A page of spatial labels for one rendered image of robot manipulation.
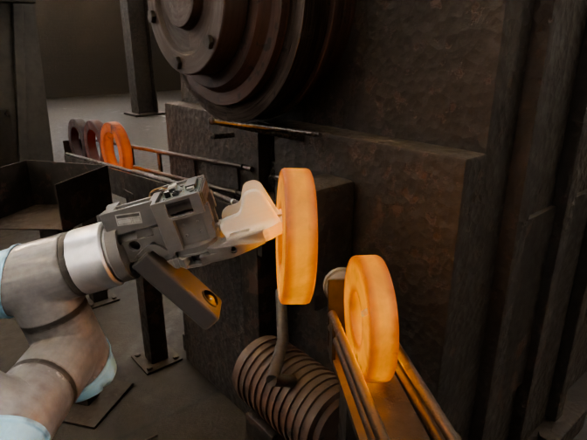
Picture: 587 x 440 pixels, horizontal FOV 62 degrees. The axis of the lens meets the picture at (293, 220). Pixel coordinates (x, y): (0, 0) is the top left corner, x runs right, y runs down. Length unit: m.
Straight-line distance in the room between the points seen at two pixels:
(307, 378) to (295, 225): 0.37
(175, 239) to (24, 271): 0.16
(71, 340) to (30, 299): 0.06
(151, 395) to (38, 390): 1.14
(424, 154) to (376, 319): 0.33
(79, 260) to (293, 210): 0.23
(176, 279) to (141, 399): 1.13
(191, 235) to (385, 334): 0.24
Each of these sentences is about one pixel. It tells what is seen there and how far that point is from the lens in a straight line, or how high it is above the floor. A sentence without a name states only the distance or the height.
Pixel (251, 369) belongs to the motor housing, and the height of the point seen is 0.51.
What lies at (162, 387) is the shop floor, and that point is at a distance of 1.70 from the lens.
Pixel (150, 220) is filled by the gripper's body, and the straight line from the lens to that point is 0.55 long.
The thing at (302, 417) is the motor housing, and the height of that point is 0.51.
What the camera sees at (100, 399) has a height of 0.01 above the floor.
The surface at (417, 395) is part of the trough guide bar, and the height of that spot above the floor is 0.67.
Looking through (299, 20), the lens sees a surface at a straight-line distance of 0.83.
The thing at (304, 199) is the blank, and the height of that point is 0.88.
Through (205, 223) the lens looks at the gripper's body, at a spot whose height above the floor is 0.85.
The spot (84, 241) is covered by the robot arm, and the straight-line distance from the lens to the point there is 0.57.
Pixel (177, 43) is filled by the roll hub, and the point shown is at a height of 1.03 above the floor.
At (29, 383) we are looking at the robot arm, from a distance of 0.56.
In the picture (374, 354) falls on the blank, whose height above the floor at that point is 0.71.
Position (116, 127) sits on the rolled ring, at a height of 0.78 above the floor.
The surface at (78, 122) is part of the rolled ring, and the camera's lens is 2.00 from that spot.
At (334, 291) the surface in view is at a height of 0.70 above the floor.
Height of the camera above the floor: 1.03
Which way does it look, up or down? 20 degrees down
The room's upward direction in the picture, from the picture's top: straight up
